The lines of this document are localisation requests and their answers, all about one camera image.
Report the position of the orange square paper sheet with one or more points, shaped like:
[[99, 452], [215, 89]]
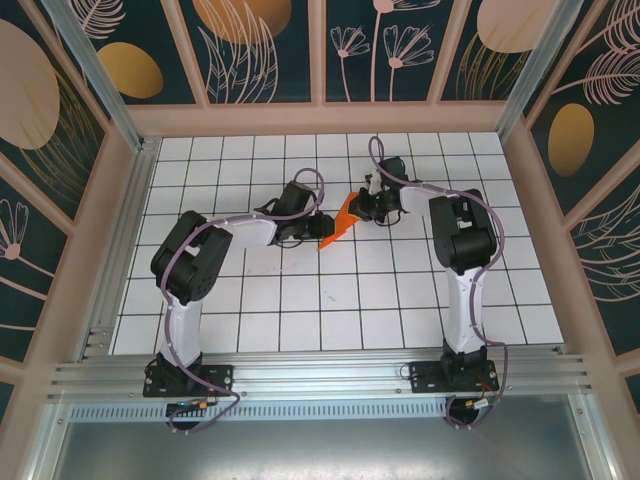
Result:
[[345, 222]]

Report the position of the aluminium mounting rail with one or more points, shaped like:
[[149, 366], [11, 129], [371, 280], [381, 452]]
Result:
[[320, 375]]

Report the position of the aluminium side rail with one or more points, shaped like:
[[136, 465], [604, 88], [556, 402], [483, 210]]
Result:
[[127, 225]]

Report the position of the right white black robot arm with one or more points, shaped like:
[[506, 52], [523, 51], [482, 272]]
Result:
[[462, 310]]

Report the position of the grey metal sheet shelf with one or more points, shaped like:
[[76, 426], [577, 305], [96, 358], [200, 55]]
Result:
[[320, 450]]

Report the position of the aluminium frame post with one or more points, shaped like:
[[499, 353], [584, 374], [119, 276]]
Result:
[[530, 65], [100, 85]]

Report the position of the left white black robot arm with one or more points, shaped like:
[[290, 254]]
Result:
[[182, 325]]

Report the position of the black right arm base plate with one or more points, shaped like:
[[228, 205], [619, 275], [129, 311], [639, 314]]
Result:
[[425, 377]]

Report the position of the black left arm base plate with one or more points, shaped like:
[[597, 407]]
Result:
[[220, 380]]

